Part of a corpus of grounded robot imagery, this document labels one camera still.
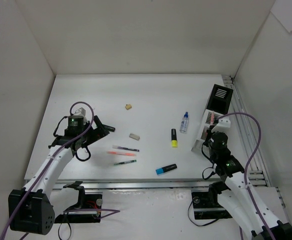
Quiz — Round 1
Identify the pink red gel pen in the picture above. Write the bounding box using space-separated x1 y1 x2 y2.
209 111 215 126

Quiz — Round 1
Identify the green cap highlighter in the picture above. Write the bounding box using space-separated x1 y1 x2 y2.
104 125 116 132

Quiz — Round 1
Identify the neon orange gel pen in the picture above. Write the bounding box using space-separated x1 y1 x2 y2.
106 151 137 157

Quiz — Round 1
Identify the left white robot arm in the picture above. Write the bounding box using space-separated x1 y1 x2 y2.
8 115 109 235

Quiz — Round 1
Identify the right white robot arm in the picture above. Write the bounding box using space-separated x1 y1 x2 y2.
203 128 292 240

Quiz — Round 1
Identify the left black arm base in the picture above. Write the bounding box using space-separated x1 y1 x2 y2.
49 181 103 224

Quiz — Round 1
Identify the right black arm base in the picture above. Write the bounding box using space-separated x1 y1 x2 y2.
190 189 232 222

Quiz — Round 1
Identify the white black stationery organizer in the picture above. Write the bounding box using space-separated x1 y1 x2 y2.
191 84 233 154

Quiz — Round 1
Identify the small tan eraser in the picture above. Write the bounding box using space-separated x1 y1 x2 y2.
125 104 132 110

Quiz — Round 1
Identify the yellow cap highlighter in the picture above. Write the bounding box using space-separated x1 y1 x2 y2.
171 128 178 148

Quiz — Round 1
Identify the grey rectangular eraser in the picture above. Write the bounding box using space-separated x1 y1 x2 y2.
129 133 140 141

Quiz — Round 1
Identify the green gel pen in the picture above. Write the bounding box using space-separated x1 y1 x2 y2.
113 159 137 166

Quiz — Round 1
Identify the blue cap highlighter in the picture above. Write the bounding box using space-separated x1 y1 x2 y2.
155 163 178 176

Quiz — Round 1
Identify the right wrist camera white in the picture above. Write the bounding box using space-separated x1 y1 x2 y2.
211 117 231 133

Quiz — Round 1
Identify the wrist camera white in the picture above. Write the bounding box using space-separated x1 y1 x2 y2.
211 117 231 133
74 107 88 122

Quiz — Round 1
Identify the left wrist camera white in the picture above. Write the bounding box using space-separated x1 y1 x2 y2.
74 107 88 122

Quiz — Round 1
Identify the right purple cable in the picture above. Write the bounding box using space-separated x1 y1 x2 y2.
217 112 272 240

